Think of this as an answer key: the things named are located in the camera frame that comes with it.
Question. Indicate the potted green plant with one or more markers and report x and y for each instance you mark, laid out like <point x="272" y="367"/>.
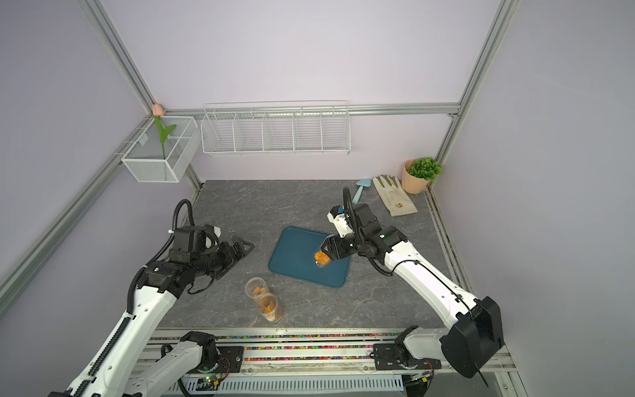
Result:
<point x="419" y="173"/>

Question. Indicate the white mesh wall basket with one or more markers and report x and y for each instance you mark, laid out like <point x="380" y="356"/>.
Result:
<point x="144" y="157"/>

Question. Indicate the white vented cable duct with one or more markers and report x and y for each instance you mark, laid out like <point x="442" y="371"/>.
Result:
<point x="296" y="385"/>

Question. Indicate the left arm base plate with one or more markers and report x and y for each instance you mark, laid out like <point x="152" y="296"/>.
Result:
<point x="229" y="359"/>

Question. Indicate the clear jar front middle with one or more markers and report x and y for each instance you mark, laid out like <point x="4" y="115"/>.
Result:
<point x="269" y="307"/>

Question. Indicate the teal plastic tray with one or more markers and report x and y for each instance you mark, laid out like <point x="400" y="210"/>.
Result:
<point x="293" y="256"/>

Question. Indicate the clear jar with cookies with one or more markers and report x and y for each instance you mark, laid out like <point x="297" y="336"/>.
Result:
<point x="321" y="259"/>

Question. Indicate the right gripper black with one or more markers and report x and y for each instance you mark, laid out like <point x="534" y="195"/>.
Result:
<point x="334" y="249"/>

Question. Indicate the light blue garden trowel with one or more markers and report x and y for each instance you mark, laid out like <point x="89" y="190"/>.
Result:
<point x="361" y="185"/>

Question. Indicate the white wire wall shelf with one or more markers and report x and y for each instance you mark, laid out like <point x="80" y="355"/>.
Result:
<point x="276" y="127"/>

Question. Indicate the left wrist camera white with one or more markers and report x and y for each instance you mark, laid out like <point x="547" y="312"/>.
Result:
<point x="213" y="234"/>

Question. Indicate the pink artificial tulip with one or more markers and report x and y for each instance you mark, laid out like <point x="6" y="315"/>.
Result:
<point x="164" y="131"/>

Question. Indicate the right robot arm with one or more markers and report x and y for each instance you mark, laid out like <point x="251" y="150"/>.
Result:
<point x="473" y="331"/>

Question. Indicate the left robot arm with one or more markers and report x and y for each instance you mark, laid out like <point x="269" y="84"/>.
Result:
<point x="191" y="251"/>

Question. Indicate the beige gardening glove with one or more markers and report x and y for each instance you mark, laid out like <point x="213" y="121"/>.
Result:
<point x="393" y="196"/>

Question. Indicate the clear jar back left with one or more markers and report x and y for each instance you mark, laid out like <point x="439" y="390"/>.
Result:
<point x="256" y="287"/>

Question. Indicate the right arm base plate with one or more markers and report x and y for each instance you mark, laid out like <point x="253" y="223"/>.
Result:
<point x="392" y="357"/>

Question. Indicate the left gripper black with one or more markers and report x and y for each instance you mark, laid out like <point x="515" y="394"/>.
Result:
<point x="231" y="257"/>

